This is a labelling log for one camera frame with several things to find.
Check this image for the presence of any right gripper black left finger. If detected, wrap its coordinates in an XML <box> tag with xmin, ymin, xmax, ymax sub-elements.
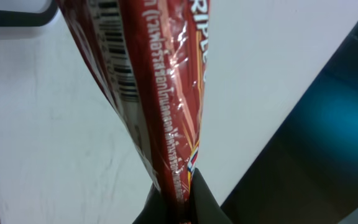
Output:
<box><xmin>133</xmin><ymin>185</ymin><xmax>167</xmax><ymax>224</ymax></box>

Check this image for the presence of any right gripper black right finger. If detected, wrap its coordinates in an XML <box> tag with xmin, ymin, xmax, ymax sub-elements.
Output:
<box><xmin>190</xmin><ymin>168</ymin><xmax>232</xmax><ymax>224</ymax></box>

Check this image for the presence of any red chocolate bar wrapper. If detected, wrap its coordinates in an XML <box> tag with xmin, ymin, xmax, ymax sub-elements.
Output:
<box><xmin>57</xmin><ymin>0</ymin><xmax>210</xmax><ymax>223</ymax></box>

